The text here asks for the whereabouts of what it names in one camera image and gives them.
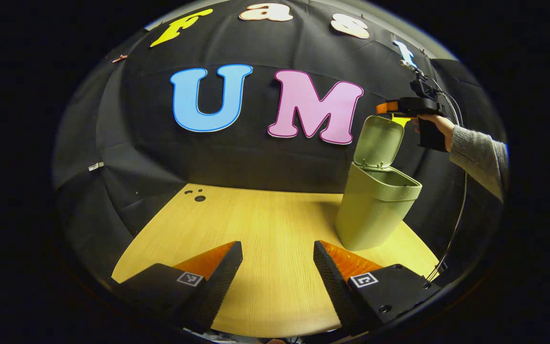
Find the wooden desktop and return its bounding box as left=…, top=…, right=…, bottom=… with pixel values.
left=111, top=183, right=440, bottom=339

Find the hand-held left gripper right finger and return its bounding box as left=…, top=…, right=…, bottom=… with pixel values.
left=313, top=240, right=443, bottom=336

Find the pale green desktop garbage bin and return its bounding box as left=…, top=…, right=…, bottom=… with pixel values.
left=335, top=115, right=423, bottom=252

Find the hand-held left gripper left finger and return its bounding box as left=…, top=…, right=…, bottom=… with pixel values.
left=113, top=240, right=243, bottom=335

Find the black backdrop cloth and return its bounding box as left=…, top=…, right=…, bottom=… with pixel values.
left=53, top=0, right=507, bottom=287

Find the thin dark cable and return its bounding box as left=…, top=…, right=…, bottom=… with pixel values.
left=425, top=76, right=468, bottom=282

